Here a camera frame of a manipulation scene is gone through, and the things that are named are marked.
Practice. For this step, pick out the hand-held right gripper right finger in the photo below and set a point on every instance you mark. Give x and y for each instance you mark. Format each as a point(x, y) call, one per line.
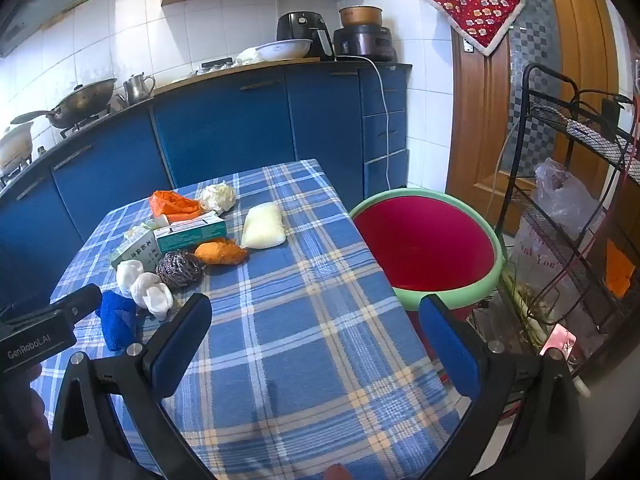
point(447, 350)

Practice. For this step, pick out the green onions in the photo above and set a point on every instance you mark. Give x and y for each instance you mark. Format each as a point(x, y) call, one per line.
point(525, 310)

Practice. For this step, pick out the white cooking pot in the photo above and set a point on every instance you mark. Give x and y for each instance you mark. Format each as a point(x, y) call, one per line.
point(15, 147)

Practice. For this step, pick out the dark rice cooker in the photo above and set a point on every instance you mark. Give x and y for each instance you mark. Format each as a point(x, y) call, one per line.
point(365, 40)

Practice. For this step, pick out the teal and white medicine box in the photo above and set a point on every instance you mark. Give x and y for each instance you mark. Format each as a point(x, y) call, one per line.
point(192, 235)

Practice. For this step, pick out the clear plastic bag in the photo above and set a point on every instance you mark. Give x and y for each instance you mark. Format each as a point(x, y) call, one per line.
point(565, 195)

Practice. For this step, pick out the black air fryer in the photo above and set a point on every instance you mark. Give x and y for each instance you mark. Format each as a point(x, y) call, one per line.
point(297, 27)

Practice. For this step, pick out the small white tissue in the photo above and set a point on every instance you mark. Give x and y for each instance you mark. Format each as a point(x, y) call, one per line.
point(160, 221)

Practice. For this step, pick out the white cloth wad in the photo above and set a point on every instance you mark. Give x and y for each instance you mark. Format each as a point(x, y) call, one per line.
point(152, 295)
point(127, 275)

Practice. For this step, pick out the orange plastic bag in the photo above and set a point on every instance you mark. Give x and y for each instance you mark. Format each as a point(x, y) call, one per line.
point(172, 205)

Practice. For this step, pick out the red bin with green rim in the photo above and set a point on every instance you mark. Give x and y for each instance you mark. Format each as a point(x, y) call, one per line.
point(425, 245)

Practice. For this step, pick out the crumpled white paper ball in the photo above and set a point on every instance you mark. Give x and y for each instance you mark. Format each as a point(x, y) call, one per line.
point(218, 197)

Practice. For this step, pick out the gas stove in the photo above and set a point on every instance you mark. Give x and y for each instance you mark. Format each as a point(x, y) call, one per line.
point(87, 122)

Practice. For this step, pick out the brown inner pot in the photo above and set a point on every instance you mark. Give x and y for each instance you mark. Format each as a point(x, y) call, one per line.
point(361, 16)

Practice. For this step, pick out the white plastic bag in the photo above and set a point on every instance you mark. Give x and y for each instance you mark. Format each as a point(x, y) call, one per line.
point(246, 56)

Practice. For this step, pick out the blue checked tablecloth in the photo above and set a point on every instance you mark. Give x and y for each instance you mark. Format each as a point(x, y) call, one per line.
point(300, 335)

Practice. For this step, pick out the orange sponge piece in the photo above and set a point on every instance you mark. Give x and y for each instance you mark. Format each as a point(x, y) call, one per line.
point(220, 252)

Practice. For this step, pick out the person's left hand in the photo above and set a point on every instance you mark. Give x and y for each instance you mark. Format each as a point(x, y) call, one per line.
point(27, 405)

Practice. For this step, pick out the metal kettle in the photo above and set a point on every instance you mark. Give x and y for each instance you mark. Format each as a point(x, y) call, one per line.
point(136, 87)

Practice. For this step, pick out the wooden door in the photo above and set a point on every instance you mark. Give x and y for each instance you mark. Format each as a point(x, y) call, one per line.
point(480, 120)

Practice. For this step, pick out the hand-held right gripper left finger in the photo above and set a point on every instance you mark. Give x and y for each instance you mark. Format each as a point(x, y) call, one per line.
point(180, 345)

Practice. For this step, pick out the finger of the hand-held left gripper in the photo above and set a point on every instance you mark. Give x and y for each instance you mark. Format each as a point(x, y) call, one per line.
point(80, 300)

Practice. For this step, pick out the green and white box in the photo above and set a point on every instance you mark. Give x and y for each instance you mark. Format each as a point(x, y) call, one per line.
point(135, 252)

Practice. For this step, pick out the blue kitchen cabinets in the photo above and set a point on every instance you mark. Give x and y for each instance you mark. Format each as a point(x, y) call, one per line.
point(225, 125)

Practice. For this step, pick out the printed plastic bag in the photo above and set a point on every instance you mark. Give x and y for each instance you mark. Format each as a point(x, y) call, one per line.
point(535, 255)

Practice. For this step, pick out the blue cloth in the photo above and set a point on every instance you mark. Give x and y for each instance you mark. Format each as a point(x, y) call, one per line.
point(117, 320)

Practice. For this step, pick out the white bowl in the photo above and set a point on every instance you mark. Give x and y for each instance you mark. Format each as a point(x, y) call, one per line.
point(282, 50)

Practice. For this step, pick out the cream sponge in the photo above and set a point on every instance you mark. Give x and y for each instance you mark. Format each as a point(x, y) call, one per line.
point(263, 227)

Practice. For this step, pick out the steel wool scrubber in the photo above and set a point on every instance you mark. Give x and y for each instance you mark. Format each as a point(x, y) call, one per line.
point(179, 269)

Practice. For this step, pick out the pink packet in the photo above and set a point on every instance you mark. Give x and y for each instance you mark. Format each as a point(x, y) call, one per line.
point(559, 341)

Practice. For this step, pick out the black wok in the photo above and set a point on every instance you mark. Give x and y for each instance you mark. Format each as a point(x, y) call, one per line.
point(80, 102)

